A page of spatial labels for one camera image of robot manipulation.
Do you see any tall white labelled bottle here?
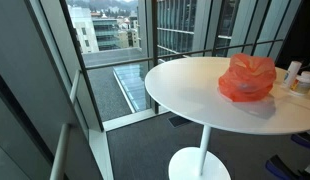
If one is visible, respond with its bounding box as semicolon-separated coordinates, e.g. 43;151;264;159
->
282;60;303;89

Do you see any dark window mullion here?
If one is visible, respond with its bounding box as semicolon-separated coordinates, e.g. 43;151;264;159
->
59;0;105;132
151;0;160;115

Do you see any dark floor vent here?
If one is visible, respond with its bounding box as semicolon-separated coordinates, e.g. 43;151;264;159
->
167;113;193;128

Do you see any short white-capped bottle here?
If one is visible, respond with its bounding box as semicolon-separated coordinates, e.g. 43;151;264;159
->
289;70;310;97

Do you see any round white pedestal table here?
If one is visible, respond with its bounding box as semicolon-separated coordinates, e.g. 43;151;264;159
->
144;56;310;180

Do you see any blue clamp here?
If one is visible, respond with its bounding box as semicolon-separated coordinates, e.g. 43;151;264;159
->
290;132;310;152
264;154;310;180

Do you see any white tubular handrail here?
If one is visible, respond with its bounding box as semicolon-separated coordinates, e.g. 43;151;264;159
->
49;69;81;180

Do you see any grey window handrail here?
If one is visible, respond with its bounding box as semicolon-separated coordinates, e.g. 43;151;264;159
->
84;39;284;70

